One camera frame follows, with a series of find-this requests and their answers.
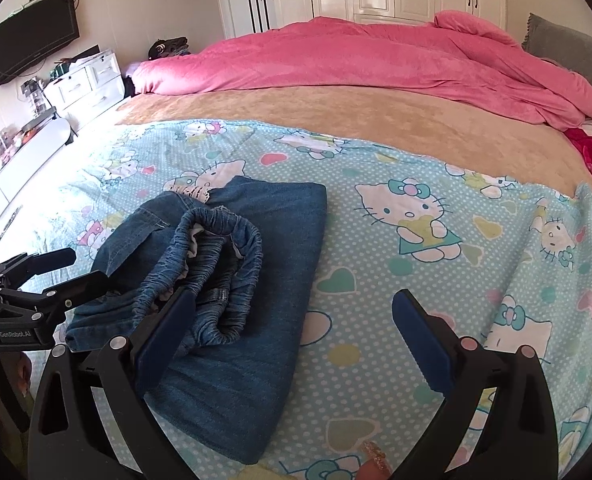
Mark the white drawer cabinet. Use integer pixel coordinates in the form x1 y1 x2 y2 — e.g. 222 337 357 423
42 48 127 122

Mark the white desk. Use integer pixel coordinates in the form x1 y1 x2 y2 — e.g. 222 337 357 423
0 117 72 248

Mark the pink fleece duvet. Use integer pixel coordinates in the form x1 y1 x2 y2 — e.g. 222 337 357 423
130 10 592 132

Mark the cartoon cat printed sheet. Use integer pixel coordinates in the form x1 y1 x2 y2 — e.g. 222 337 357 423
30 119 592 480

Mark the grey pillow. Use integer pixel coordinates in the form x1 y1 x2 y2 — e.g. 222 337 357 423
521 12 592 132

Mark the black bag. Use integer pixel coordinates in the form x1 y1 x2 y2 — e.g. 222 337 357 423
148 36 191 61

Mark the person's right hand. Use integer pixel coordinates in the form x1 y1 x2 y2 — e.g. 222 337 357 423
357 440 393 480

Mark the blue denim garment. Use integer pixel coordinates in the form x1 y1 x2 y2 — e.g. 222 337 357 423
66 175 328 466

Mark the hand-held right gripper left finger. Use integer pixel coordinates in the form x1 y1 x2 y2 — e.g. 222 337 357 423
28 287 213 480

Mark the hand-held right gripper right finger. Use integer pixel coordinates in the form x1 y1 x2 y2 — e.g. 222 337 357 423
392 288 560 480

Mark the black flat television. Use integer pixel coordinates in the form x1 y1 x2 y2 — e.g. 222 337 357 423
0 0 81 91

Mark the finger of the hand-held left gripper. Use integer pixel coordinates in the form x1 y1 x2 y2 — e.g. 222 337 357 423
0 270 110 314
0 247 77 282

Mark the beige bed cover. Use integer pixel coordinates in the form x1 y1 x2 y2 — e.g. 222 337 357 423
113 83 592 202

